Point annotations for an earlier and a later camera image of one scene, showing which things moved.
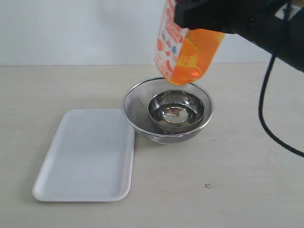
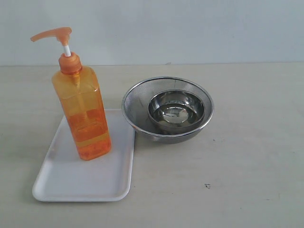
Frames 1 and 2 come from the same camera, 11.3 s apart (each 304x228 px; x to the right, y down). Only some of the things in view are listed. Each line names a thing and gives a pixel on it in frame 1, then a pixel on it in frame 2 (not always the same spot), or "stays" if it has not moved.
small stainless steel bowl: [176, 109] stays
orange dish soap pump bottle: [183, 55] to [77, 90]
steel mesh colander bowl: [166, 113] stays
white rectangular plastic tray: [90, 158] stays
